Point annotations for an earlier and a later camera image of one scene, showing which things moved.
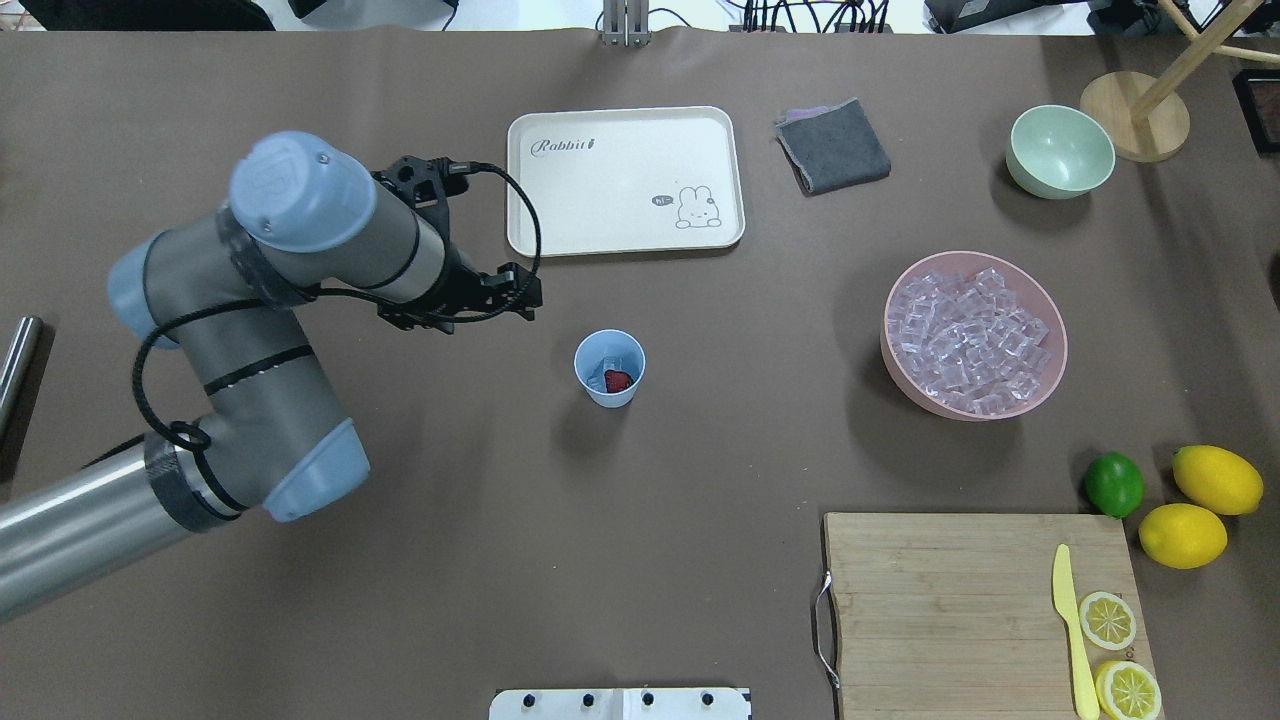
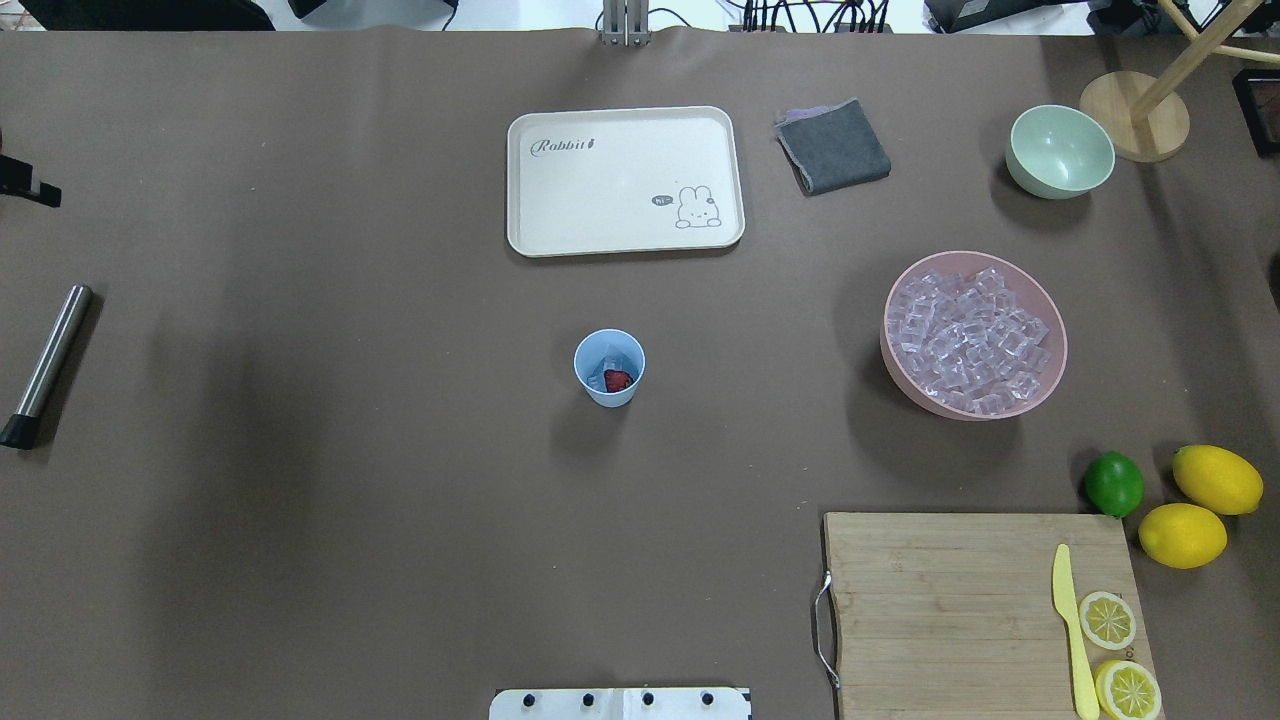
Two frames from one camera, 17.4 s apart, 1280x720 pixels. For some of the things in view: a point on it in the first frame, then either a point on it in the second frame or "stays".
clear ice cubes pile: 964,343 stays
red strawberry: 616,381 stays
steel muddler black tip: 16,373 to 20,430
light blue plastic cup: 609,363 stays
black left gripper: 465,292 to 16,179
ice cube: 596,377 stays
